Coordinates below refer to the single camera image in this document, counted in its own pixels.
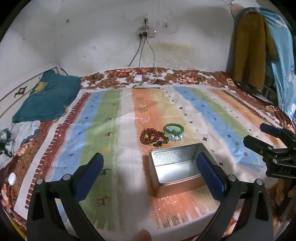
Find blue floral cloth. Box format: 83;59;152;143
261;8;296;130

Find black wall cable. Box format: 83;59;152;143
129;37;142;67

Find multicolour bead bracelet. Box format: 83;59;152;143
151;137;169;147

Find teal pillow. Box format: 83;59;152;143
12;70;81;123

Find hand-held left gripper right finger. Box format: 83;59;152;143
196;152;274;241

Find pale bead bracelet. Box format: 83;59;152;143
168;133;185;142

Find striped colourful mat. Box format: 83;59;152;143
14;87;288;230

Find mustard yellow towel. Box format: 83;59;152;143
232;11;277;90

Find red bead bracelet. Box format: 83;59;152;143
140;128;162;145

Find grey wall cable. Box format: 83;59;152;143
144;38;156;70

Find silver metal tin box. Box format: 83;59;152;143
149;143;216;199

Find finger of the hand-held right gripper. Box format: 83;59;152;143
260;123;296;149
243;135;278;158

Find white wall power strip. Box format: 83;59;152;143
136;27;156;39

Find green jade bangle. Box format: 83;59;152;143
163;123;185;137

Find white cable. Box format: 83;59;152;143
143;67;163;85

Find person's left hand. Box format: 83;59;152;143
134;228;152;241

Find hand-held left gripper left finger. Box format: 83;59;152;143
26;152;107;241

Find grey and white clothes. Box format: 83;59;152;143
0;120;42;163

